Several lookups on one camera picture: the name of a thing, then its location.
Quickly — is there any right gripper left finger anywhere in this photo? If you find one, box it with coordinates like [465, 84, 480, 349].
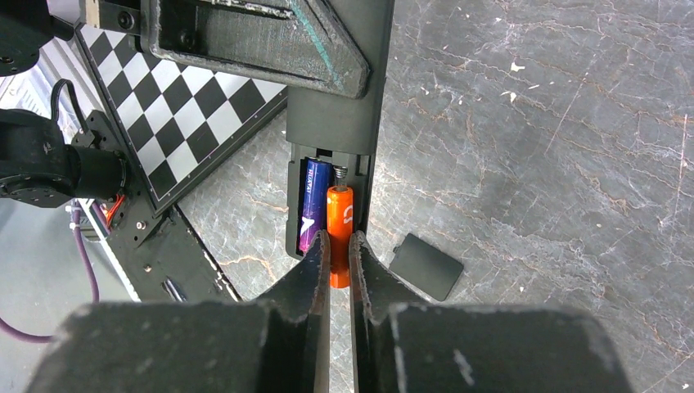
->
[27, 231, 331, 392]

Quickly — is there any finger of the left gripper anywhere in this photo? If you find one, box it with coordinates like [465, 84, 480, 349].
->
[141, 1, 369, 99]

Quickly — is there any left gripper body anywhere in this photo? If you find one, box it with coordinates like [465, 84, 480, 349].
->
[79, 0, 146, 35]

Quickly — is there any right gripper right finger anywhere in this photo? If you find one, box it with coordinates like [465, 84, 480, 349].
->
[349, 232, 632, 392]

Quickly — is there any black battery cover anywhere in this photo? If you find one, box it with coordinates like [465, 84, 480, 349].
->
[389, 233, 464, 301]

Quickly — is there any black remote control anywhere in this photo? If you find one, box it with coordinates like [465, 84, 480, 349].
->
[285, 1, 395, 260]

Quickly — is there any purple battery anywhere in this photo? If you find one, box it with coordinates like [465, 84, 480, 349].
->
[299, 159, 333, 253]

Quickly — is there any orange battery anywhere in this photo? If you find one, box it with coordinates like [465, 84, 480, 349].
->
[327, 185, 354, 289]

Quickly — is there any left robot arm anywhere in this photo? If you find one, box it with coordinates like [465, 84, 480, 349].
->
[1, 1, 393, 214]

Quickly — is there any checkerboard calibration board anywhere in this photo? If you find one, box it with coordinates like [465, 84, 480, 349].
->
[77, 25, 286, 213]

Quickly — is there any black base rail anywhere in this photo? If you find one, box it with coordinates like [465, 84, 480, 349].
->
[72, 110, 241, 302]

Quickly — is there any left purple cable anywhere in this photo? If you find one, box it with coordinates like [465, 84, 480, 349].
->
[0, 201, 110, 346]

